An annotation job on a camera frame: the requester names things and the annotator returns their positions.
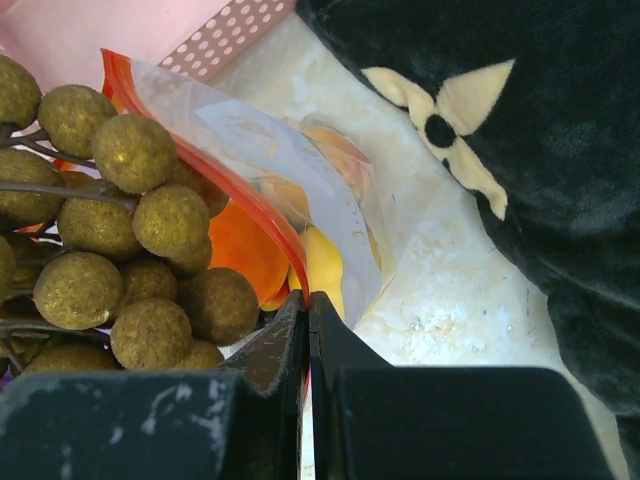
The brown longan bunch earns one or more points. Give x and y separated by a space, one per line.
108 260

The clear zip bag orange zipper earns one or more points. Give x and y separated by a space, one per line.
286 175

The pink plastic basket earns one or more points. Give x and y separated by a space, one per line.
61 42

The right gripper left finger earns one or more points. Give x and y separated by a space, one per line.
241 420

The yellow lemon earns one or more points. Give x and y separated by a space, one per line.
324 271

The orange persimmon with green calyx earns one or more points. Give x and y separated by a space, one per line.
240 244

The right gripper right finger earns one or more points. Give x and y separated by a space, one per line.
373 420

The black pillow cream flowers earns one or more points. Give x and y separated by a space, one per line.
533 107

